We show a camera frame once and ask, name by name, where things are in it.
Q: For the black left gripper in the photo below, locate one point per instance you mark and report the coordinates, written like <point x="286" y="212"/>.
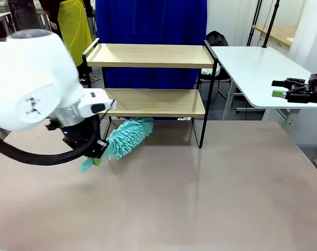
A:
<point x="74" y="136"/>

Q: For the teal microfibre duster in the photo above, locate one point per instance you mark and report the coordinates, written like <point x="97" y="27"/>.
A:
<point x="127" y="138"/>

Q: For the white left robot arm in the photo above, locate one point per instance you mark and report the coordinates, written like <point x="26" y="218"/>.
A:
<point x="30" y="78"/>

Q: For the white rounded side table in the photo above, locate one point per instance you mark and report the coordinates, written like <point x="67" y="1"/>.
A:
<point x="252" y="70"/>

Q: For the wooden top desk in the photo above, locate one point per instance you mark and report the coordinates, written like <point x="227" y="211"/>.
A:
<point x="278" y="32"/>

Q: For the black tripod stand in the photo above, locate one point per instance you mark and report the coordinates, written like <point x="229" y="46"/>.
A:
<point x="269" y="26"/>

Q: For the black office chair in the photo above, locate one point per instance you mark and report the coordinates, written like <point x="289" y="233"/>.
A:
<point x="217" y="39"/>

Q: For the person in yellow apron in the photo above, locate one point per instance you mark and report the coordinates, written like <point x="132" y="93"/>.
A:
<point x="74" y="28"/>

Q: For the person in dark clothes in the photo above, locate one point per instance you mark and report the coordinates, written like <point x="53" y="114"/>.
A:
<point x="22" y="15"/>

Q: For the two-tier wooden black-frame shelf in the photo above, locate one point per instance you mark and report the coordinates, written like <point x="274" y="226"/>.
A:
<point x="148" y="58"/>

